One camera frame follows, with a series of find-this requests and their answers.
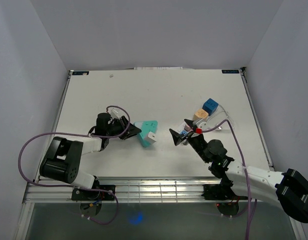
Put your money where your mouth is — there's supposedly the teal triangular socket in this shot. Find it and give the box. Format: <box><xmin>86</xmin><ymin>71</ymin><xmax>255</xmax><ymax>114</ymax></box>
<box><xmin>134</xmin><ymin>120</ymin><xmax>158</xmax><ymax>148</ymax></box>

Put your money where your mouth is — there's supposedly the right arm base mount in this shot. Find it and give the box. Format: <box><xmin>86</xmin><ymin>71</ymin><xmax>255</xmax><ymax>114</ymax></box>
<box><xmin>201</xmin><ymin>183</ymin><xmax>248</xmax><ymax>218</ymax></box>

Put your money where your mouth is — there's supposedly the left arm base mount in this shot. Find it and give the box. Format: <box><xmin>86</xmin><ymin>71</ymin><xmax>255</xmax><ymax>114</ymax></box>
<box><xmin>71</xmin><ymin>188</ymin><xmax>115</xmax><ymax>217</ymax></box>

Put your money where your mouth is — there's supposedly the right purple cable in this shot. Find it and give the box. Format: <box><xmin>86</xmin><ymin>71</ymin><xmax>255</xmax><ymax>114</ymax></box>
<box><xmin>200</xmin><ymin>119</ymin><xmax>258</xmax><ymax>240</ymax></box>

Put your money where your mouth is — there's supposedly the white power strip cable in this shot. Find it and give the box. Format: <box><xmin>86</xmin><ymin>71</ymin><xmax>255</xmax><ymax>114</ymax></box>
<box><xmin>205</xmin><ymin>104</ymin><xmax>236</xmax><ymax>132</ymax></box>

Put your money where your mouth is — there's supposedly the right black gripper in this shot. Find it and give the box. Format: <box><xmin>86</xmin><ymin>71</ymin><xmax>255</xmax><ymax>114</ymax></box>
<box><xmin>169</xmin><ymin>118</ymin><xmax>210</xmax><ymax>164</ymax></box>

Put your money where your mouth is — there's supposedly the aluminium rail frame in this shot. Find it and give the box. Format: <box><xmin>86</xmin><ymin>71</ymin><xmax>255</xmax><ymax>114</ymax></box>
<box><xmin>23</xmin><ymin>178</ymin><xmax>222</xmax><ymax>204</ymax></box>

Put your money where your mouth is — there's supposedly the left blue corner label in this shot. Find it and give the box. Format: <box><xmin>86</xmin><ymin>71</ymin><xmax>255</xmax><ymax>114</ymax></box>
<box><xmin>71</xmin><ymin>71</ymin><xmax>90</xmax><ymax>76</ymax></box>

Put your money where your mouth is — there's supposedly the blue corner label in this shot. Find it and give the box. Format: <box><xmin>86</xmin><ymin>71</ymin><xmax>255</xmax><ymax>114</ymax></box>
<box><xmin>221</xmin><ymin>69</ymin><xmax>240</xmax><ymax>74</ymax></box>
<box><xmin>71</xmin><ymin>71</ymin><xmax>90</xmax><ymax>76</ymax></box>

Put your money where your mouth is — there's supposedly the white square charger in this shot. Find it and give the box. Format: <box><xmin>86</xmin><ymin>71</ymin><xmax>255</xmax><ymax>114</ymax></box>
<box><xmin>144</xmin><ymin>131</ymin><xmax>157</xmax><ymax>145</ymax></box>

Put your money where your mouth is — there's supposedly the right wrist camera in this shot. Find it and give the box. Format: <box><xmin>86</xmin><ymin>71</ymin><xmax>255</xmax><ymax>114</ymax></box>
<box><xmin>193</xmin><ymin>118</ymin><xmax>208</xmax><ymax>134</ymax></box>

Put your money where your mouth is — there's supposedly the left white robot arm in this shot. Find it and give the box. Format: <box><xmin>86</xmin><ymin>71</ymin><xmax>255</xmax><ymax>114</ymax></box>
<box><xmin>39</xmin><ymin>112</ymin><xmax>141</xmax><ymax>200</ymax></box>

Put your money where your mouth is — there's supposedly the blue cube socket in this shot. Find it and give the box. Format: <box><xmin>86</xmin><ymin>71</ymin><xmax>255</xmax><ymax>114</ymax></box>
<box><xmin>202</xmin><ymin>98</ymin><xmax>219</xmax><ymax>116</ymax></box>

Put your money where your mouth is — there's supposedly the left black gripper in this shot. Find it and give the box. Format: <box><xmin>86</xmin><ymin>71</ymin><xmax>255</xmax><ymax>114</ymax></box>
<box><xmin>106</xmin><ymin>115</ymin><xmax>141</xmax><ymax>140</ymax></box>

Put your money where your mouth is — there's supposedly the right blue corner label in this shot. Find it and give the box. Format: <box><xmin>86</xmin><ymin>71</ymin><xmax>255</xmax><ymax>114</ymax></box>
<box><xmin>221</xmin><ymin>69</ymin><xmax>240</xmax><ymax>74</ymax></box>

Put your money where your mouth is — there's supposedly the white colourful power strip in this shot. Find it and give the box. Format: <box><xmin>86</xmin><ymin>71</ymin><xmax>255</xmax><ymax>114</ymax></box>
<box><xmin>177</xmin><ymin>122</ymin><xmax>199</xmax><ymax>137</ymax></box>

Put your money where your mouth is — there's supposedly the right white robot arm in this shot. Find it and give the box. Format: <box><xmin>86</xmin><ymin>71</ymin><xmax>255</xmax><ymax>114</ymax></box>
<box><xmin>170</xmin><ymin>119</ymin><xmax>308</xmax><ymax>224</ymax></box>

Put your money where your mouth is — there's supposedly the beige cube socket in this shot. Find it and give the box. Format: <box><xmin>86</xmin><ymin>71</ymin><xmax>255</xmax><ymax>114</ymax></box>
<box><xmin>193</xmin><ymin>108</ymin><xmax>209</xmax><ymax>121</ymax></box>

